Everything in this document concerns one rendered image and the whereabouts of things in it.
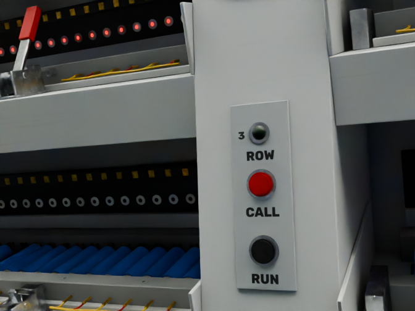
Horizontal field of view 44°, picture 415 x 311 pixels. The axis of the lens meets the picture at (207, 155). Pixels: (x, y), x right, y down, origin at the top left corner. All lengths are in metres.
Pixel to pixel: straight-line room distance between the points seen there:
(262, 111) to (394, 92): 0.08
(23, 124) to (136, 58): 0.11
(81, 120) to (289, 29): 0.18
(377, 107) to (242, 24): 0.11
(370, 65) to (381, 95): 0.02
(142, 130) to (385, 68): 0.18
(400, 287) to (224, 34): 0.22
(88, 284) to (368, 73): 0.29
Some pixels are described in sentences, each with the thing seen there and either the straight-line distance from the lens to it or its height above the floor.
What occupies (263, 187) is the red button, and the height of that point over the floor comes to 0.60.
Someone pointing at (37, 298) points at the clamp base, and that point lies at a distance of 0.49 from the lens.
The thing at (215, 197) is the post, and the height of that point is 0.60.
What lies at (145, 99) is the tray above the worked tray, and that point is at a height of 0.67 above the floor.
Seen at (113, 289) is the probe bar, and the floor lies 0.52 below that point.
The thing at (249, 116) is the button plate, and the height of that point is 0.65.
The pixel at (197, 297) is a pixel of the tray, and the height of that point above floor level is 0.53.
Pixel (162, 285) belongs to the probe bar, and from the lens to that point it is 0.44.
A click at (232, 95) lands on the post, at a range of 0.35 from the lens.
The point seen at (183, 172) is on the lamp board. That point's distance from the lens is 0.54.
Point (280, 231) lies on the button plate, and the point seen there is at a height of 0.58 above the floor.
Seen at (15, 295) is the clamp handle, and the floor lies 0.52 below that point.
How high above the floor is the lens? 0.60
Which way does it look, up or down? 4 degrees up
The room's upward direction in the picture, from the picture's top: 2 degrees counter-clockwise
